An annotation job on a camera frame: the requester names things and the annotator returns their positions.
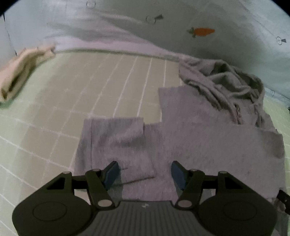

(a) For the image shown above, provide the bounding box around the grey zip hoodie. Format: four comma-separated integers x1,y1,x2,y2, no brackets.
74,58,286,202

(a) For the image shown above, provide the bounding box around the green grid-pattern mat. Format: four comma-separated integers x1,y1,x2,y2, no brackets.
0,50,290,236

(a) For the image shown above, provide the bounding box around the folded beige garment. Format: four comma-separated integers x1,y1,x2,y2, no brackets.
1,45,55,103

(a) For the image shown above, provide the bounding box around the light blue carrot-print sheet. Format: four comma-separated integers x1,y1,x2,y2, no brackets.
1,1,289,105

